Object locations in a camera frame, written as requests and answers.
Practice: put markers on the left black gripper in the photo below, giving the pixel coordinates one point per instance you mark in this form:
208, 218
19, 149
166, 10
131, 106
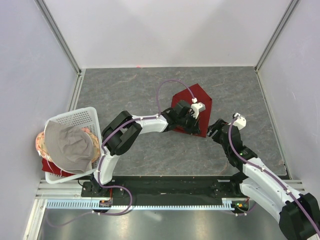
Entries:
194, 129

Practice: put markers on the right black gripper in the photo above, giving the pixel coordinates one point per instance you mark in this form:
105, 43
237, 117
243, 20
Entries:
216, 125

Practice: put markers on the red cloth napkin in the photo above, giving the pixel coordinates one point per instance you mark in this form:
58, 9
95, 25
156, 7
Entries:
202, 97

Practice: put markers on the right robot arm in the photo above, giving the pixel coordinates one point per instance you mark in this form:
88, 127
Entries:
297, 214

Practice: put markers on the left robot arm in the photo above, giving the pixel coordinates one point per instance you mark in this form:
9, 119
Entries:
122, 132

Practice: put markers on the white plastic basket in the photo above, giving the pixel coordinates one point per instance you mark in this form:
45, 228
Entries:
83, 118

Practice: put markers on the red cloth in basket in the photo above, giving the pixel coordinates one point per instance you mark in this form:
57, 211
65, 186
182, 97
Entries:
50, 167

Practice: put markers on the patterned plate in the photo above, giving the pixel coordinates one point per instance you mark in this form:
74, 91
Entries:
43, 152

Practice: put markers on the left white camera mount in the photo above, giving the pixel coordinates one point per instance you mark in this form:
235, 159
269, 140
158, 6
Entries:
197, 107

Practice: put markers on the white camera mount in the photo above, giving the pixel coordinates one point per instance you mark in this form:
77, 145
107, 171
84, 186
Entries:
197, 107
239, 121

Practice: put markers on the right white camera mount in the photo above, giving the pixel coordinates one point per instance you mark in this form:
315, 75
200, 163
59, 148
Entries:
239, 121

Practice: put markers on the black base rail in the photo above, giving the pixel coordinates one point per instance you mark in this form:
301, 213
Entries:
216, 187

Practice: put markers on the right aluminium frame post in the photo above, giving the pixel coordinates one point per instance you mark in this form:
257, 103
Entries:
276, 33

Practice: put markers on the aluminium frame post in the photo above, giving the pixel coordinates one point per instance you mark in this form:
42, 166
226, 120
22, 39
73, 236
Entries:
58, 34
276, 33

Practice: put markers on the white slotted cable duct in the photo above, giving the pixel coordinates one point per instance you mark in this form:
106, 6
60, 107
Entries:
90, 204

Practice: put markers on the left aluminium frame post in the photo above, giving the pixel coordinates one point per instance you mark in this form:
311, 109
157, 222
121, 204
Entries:
58, 34

